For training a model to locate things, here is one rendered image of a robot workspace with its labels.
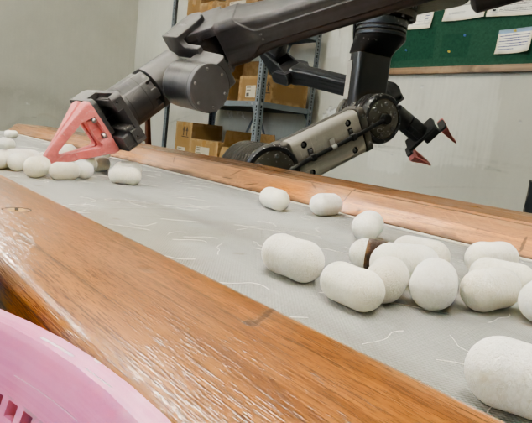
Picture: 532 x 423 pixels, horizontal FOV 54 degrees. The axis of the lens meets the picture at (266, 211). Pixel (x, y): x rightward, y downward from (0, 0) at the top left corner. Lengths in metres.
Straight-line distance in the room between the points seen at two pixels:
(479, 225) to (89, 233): 0.33
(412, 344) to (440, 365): 0.02
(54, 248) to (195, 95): 0.45
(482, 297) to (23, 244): 0.19
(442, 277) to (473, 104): 2.42
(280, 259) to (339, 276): 0.04
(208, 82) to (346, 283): 0.43
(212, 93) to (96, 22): 4.84
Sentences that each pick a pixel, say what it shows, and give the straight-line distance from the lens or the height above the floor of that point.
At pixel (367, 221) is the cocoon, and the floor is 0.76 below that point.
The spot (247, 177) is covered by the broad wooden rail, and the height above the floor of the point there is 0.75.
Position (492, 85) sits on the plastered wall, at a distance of 2.61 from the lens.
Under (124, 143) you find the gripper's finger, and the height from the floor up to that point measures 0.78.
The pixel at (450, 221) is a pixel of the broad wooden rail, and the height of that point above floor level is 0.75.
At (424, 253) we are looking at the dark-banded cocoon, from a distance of 0.28.
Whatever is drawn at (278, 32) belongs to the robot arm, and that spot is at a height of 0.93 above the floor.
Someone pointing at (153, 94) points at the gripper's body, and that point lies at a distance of 0.66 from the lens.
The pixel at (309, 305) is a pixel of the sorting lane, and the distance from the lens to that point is 0.22.
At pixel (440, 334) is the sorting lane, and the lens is 0.22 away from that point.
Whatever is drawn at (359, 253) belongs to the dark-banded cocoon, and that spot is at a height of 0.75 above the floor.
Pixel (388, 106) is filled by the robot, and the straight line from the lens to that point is 1.17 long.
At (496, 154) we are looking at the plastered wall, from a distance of 2.56.
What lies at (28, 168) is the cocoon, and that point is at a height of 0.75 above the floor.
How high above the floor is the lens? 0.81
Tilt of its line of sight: 8 degrees down
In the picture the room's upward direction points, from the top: 6 degrees clockwise
